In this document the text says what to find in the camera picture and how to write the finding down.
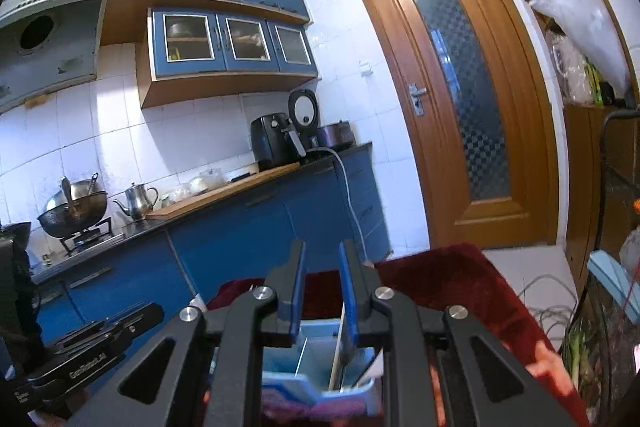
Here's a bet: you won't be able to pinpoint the white power cable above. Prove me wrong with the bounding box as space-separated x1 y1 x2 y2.
305 148 374 269

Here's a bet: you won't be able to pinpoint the grey range hood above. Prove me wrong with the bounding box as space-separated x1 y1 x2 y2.
0 0 114 114

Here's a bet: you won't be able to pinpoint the wooden door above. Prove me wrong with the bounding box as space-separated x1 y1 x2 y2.
349 0 562 251

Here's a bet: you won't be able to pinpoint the blue foam block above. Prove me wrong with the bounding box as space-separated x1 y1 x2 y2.
587 249 640 314

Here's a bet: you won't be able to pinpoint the green onions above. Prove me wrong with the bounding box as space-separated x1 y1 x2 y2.
565 321 597 389

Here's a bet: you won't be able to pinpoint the white plastic bag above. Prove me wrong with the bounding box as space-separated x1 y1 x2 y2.
529 0 634 98

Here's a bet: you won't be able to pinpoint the blue base cabinets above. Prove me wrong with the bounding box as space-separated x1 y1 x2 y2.
30 142 394 350

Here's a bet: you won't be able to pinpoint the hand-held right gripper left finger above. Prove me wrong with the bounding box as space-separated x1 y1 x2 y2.
65 239 307 427

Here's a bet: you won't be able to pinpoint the loose floor cables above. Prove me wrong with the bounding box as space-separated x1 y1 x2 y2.
517 274 577 344

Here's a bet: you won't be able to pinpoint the metal door handle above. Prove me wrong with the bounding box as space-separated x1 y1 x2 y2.
407 83 429 117

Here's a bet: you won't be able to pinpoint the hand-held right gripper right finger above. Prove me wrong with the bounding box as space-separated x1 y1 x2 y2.
339 238 576 427

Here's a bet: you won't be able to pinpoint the red cable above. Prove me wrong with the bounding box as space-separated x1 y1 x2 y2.
617 257 640 324

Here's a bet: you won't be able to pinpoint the black rice cooker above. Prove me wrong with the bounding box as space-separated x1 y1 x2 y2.
288 89 321 148

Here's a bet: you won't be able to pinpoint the black wok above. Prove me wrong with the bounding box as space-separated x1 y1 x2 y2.
37 190 109 239

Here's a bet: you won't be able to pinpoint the black air fryer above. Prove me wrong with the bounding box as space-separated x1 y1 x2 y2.
250 113 307 172

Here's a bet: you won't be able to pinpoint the glass door wall cabinet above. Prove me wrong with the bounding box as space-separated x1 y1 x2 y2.
137 7 321 110

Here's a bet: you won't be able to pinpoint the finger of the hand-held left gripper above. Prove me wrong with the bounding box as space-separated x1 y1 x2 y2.
89 303 165 349

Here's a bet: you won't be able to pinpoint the gas stove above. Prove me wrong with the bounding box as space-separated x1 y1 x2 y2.
60 217 127 256

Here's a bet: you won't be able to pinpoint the wooden side cabinet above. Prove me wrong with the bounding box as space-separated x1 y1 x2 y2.
562 102 640 289

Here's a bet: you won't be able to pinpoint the red printed blanket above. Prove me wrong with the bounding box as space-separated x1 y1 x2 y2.
207 243 592 427

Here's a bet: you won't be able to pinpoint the wooden cutting board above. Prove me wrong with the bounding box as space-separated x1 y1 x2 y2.
145 163 301 221

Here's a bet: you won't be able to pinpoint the wooden chopstick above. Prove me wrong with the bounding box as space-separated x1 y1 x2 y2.
327 314 347 394

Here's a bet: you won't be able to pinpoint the metal kettle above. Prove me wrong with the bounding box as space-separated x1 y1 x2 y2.
113 183 160 222

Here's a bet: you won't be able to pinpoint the white and blue utensil box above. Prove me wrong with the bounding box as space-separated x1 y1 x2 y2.
260 317 384 427

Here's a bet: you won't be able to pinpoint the metal ladle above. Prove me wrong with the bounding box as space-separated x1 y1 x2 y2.
60 176 82 219

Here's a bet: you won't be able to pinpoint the clear food containers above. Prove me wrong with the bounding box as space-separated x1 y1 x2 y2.
169 167 227 204

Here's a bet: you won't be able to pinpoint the dark slow cooker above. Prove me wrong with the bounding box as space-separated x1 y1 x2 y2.
315 121 357 152

